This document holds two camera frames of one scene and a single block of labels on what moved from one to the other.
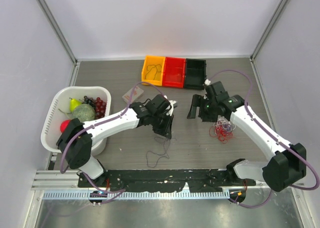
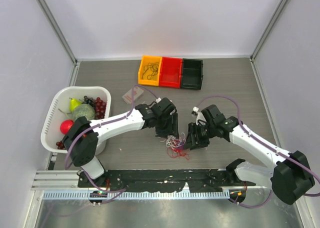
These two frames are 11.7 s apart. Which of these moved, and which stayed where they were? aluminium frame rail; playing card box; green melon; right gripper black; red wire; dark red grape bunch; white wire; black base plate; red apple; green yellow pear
Moved: white wire; red wire; right gripper black
Stayed: playing card box; green melon; green yellow pear; aluminium frame rail; red apple; dark red grape bunch; black base plate
